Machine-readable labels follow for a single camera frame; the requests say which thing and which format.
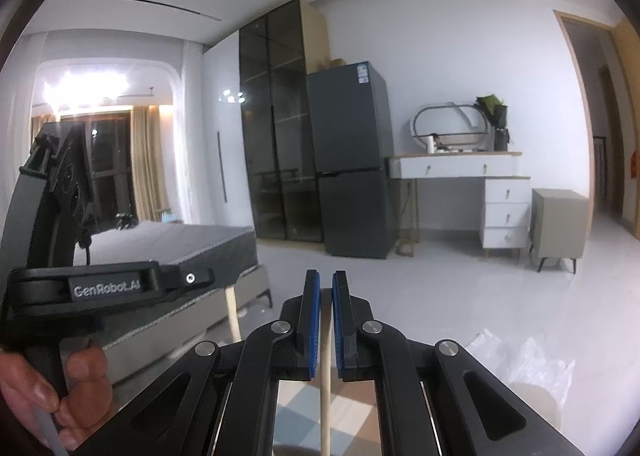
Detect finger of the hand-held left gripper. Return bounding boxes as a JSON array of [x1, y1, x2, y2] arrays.
[[159, 263, 216, 298]]

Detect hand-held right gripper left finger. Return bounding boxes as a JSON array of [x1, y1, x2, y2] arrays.
[[87, 268, 322, 456]]

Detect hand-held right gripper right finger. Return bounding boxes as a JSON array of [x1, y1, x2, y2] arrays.
[[331, 270, 587, 456]]

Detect wooden chopstick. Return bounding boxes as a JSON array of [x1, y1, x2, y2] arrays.
[[225, 285, 239, 343], [318, 287, 335, 456]]

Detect person's left hand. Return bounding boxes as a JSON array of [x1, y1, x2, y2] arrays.
[[0, 342, 115, 452]]

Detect dark grey mattress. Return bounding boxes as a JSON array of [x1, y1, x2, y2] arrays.
[[75, 221, 258, 352]]

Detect checked tablecloth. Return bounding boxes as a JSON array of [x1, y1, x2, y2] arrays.
[[272, 378, 386, 456]]

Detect dark balcony window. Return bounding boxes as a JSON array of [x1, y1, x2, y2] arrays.
[[30, 108, 136, 237]]

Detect beige curtain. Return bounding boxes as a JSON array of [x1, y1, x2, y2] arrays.
[[131, 106, 171, 223]]

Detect white wardrobe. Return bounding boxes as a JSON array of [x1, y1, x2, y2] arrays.
[[202, 28, 258, 237]]

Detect bright ceiling light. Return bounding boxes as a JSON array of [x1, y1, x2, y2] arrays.
[[42, 70, 132, 105]]

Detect dark glass cabinet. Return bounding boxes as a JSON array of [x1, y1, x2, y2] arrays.
[[238, 0, 325, 244]]

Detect dark grey refrigerator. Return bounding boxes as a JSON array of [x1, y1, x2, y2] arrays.
[[306, 62, 401, 259]]

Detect clear plastic sheet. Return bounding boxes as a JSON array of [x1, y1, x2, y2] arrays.
[[467, 328, 576, 412]]

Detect white vanity desk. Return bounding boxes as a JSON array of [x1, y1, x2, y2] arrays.
[[387, 152, 532, 259]]

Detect oval vanity mirror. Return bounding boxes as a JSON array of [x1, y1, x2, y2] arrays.
[[410, 101, 496, 153]]

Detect grey nightstand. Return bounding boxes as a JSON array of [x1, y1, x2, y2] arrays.
[[529, 188, 590, 274]]

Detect stair railing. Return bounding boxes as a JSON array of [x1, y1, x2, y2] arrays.
[[593, 135, 608, 202]]

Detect wooden door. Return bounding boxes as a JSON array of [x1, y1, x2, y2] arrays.
[[614, 16, 640, 107]]

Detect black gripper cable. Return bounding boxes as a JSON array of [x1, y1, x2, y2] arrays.
[[75, 231, 94, 267]]

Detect grey bed frame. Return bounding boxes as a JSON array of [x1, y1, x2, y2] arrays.
[[102, 263, 273, 349]]

